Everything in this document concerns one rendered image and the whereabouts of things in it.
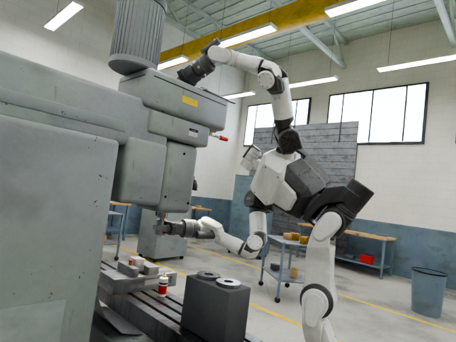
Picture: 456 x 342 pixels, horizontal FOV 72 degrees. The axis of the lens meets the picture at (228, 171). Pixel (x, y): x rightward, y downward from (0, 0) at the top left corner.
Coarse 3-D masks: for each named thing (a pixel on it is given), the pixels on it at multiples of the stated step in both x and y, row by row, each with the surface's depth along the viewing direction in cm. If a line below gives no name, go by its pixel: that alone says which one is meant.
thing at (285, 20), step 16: (304, 0) 573; (320, 0) 549; (336, 0) 528; (256, 16) 649; (272, 16) 620; (288, 16) 592; (304, 16) 568; (320, 16) 558; (224, 32) 713; (240, 32) 676; (272, 32) 631; (176, 48) 836; (192, 48) 788; (176, 64) 861
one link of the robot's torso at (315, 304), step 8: (312, 288) 135; (304, 296) 135; (312, 296) 133; (320, 296) 132; (304, 304) 135; (312, 304) 132; (320, 304) 131; (304, 312) 134; (312, 312) 132; (320, 312) 130; (304, 320) 134; (312, 320) 132; (320, 320) 132; (328, 320) 141; (304, 328) 134; (312, 328) 132; (320, 328) 131; (328, 328) 137; (304, 336) 136; (312, 336) 133; (320, 336) 131; (328, 336) 133
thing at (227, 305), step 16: (208, 272) 121; (192, 288) 116; (208, 288) 110; (224, 288) 108; (240, 288) 110; (192, 304) 114; (208, 304) 109; (224, 304) 105; (240, 304) 109; (192, 320) 113; (208, 320) 108; (224, 320) 104; (240, 320) 109; (208, 336) 107; (224, 336) 103; (240, 336) 110
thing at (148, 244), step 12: (240, 180) 759; (240, 192) 756; (240, 204) 752; (144, 216) 601; (156, 216) 579; (168, 216) 588; (180, 216) 613; (240, 216) 749; (144, 228) 597; (240, 228) 746; (144, 240) 592; (156, 240) 571; (168, 240) 592; (180, 240) 616; (144, 252) 587; (156, 252) 570; (168, 252) 593; (180, 252) 618; (228, 252) 754
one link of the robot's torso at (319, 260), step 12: (324, 216) 135; (336, 216) 133; (324, 228) 135; (336, 228) 133; (312, 240) 137; (324, 240) 135; (312, 252) 138; (324, 252) 136; (312, 264) 139; (324, 264) 137; (312, 276) 138; (324, 276) 136; (324, 288) 134; (300, 300) 138; (336, 300) 138
